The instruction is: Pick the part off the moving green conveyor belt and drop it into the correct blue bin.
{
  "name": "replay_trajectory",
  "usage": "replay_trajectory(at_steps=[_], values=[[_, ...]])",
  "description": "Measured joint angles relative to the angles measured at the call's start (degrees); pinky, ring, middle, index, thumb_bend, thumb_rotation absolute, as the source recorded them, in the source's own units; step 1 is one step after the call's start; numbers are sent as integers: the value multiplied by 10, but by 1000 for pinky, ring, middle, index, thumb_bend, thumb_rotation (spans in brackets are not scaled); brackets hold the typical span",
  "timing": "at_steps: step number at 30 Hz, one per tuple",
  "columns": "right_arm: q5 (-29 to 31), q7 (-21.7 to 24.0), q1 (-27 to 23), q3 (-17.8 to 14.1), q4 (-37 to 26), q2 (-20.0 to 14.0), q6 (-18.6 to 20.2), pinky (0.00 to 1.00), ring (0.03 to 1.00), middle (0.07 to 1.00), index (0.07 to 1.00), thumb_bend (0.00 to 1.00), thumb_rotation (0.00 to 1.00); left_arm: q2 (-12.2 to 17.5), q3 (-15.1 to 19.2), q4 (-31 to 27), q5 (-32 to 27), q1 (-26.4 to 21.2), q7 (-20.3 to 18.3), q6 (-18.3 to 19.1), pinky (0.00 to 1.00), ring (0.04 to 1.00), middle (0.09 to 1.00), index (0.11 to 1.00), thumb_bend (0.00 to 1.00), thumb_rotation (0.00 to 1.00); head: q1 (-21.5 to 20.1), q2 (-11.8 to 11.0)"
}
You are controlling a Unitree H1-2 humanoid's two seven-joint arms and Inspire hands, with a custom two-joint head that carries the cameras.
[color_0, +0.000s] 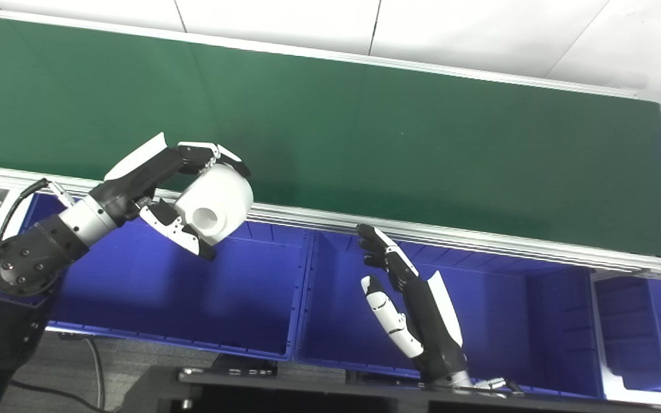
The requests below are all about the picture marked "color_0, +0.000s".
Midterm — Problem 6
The black robot torso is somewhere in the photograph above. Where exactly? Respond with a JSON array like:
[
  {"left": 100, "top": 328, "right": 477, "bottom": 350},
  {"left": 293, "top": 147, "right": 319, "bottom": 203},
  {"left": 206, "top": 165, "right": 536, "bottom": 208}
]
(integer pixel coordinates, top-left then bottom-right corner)
[{"left": 121, "top": 367, "right": 661, "bottom": 413}]

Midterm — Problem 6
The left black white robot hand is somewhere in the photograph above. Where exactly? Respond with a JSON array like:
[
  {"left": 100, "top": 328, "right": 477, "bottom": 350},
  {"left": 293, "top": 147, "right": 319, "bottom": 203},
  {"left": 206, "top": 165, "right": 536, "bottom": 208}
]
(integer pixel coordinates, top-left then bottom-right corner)
[{"left": 91, "top": 132, "right": 252, "bottom": 262}]

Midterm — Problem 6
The white cylindrical plastic part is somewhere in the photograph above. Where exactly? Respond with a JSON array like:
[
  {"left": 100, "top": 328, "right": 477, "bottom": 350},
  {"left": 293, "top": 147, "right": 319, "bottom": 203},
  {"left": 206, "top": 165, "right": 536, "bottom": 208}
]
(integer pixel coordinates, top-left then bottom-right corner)
[{"left": 174, "top": 163, "right": 255, "bottom": 246}]

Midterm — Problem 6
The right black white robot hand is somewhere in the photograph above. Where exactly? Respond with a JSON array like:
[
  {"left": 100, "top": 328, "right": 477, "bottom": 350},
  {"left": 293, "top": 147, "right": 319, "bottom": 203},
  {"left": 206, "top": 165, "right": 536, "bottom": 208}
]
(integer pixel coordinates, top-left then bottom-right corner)
[{"left": 356, "top": 224, "right": 472, "bottom": 385}]

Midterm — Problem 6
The thin black cable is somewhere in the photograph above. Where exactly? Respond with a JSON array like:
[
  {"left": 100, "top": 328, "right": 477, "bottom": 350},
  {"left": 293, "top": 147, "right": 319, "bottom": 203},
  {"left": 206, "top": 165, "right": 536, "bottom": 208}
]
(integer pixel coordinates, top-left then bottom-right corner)
[{"left": 8, "top": 337, "right": 108, "bottom": 412}]

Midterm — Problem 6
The black wrist cable with connector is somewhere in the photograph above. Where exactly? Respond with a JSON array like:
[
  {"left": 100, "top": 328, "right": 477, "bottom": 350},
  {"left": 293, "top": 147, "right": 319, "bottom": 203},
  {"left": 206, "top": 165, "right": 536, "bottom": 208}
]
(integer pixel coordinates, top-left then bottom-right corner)
[{"left": 0, "top": 178, "right": 77, "bottom": 243}]

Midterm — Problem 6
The green conveyor belt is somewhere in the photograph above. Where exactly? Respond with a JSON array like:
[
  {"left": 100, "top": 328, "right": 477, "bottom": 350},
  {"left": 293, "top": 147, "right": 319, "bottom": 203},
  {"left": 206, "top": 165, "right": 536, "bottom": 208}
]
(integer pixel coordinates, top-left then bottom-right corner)
[
  {"left": 0, "top": 14, "right": 661, "bottom": 262},
  {"left": 0, "top": 6, "right": 661, "bottom": 282}
]

